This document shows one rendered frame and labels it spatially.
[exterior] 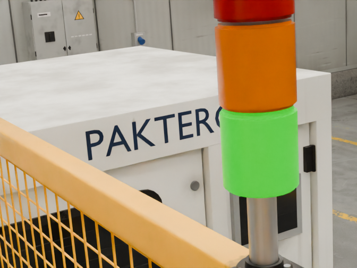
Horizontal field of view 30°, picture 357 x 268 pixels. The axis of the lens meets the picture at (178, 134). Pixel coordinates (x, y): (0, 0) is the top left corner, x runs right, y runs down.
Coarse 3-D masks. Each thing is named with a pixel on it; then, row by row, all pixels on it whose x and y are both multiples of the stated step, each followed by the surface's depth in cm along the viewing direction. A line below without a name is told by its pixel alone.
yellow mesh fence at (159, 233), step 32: (0, 128) 94; (0, 160) 103; (32, 160) 82; (64, 160) 76; (64, 192) 74; (96, 192) 66; (128, 192) 63; (32, 224) 95; (96, 224) 72; (128, 224) 60; (160, 224) 55; (192, 224) 55; (64, 256) 84; (160, 256) 56; (192, 256) 51; (224, 256) 48
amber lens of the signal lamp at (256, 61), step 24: (240, 24) 40; (264, 24) 39; (288, 24) 40; (216, 48) 42; (240, 48) 40; (264, 48) 39; (288, 48) 40; (240, 72) 40; (264, 72) 40; (288, 72) 40; (240, 96) 40; (264, 96) 40; (288, 96) 41
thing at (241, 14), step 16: (224, 0) 40; (240, 0) 39; (256, 0) 39; (272, 0) 39; (288, 0) 40; (224, 16) 40; (240, 16) 39; (256, 16) 39; (272, 16) 39; (288, 16) 40
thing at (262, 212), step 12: (252, 204) 44; (264, 204) 43; (276, 204) 44; (252, 216) 44; (264, 216) 44; (276, 216) 44; (252, 228) 44; (264, 228) 44; (276, 228) 44; (252, 240) 44; (264, 240) 44; (276, 240) 45; (252, 252) 45; (264, 252) 44; (276, 252) 45; (264, 264) 44
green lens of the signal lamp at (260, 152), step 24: (240, 120) 41; (264, 120) 40; (288, 120) 41; (240, 144) 41; (264, 144) 41; (288, 144) 41; (240, 168) 42; (264, 168) 41; (288, 168) 42; (240, 192) 42; (264, 192) 42; (288, 192) 42
